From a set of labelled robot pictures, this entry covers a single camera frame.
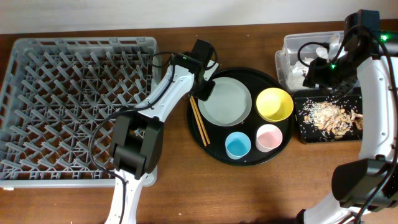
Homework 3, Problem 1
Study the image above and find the white tissue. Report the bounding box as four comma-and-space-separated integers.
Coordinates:
284, 31, 344, 92

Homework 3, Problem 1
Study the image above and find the pink cup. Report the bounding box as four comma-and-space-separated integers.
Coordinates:
256, 124, 283, 152

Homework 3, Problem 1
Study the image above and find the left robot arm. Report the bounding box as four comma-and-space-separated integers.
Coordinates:
106, 50, 219, 223

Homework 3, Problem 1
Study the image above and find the blue cup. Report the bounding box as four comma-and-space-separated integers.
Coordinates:
224, 132, 251, 160

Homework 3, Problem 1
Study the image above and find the black rectangular bin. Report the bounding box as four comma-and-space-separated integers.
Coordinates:
293, 88, 363, 143

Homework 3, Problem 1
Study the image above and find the yellow bowl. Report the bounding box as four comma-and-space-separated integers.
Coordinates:
256, 88, 294, 123

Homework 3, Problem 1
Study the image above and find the peanut shells and rice waste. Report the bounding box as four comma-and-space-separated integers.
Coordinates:
299, 100, 363, 141

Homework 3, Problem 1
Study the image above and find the grey plastic dishwasher rack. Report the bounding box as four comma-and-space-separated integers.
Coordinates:
1, 37, 161, 190

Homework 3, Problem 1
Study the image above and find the grey round plate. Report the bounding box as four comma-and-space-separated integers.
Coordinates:
198, 77, 252, 127

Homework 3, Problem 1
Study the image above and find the clear plastic bin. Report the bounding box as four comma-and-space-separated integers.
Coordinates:
275, 31, 344, 95

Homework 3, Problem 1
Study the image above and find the round black tray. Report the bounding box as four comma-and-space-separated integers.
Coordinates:
186, 67, 295, 167

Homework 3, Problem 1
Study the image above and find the wooden chopstick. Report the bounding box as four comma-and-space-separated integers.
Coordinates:
194, 99, 211, 145
190, 96, 207, 146

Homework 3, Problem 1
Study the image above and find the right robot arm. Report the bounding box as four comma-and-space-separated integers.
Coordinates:
295, 9, 397, 223

